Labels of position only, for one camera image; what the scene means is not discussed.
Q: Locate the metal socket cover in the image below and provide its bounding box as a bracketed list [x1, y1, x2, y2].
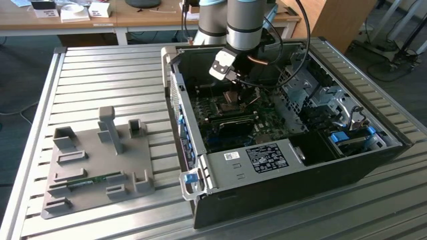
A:
[222, 90, 241, 104]

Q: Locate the metal locking lever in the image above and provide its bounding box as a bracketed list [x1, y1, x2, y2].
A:
[241, 94, 261, 110]

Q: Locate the silver green CPU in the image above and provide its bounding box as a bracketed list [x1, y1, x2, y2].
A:
[219, 101, 241, 113]

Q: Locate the CPU socket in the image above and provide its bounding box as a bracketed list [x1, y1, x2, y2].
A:
[211, 96, 247, 116]

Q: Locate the silver drive cage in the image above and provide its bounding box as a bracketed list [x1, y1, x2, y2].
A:
[271, 44, 354, 132]

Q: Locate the green RAM stick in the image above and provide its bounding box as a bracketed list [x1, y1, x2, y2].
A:
[210, 112, 261, 124]
[64, 175, 110, 189]

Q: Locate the green motherboard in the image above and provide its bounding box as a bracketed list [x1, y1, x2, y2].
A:
[190, 83, 311, 154]

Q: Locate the black graphics card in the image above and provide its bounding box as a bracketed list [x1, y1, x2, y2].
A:
[215, 119, 258, 142]

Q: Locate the small cardboard box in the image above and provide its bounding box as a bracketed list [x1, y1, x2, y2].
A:
[186, 3, 202, 21]

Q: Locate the wooden desk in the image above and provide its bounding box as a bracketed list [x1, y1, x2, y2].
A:
[115, 0, 303, 47]
[0, 0, 119, 38]

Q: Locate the blue disk carrier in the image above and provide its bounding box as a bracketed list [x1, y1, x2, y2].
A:
[329, 131, 350, 145]

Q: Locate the grey power supply unit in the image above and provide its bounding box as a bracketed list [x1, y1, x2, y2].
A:
[198, 138, 307, 195]

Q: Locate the dark grey round object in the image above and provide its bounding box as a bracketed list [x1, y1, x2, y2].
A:
[124, 0, 162, 8]

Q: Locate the white printed box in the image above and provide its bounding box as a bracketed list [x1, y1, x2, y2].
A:
[88, 2, 112, 18]

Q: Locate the black grey PC case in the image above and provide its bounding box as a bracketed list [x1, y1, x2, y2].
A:
[159, 36, 418, 230]

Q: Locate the white round bowl stand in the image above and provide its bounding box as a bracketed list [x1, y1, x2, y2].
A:
[59, 4, 91, 23]

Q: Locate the grey parts rack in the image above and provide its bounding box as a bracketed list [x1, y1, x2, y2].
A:
[39, 105, 158, 220]

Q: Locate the white box black top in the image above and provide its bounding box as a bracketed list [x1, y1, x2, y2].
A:
[32, 1, 60, 19]

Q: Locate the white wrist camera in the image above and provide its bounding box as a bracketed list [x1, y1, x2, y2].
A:
[209, 48, 239, 81]

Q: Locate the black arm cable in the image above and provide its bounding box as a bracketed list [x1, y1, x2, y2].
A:
[233, 0, 310, 89]

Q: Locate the coloured wire bundle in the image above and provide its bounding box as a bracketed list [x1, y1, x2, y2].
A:
[346, 106, 370, 132]

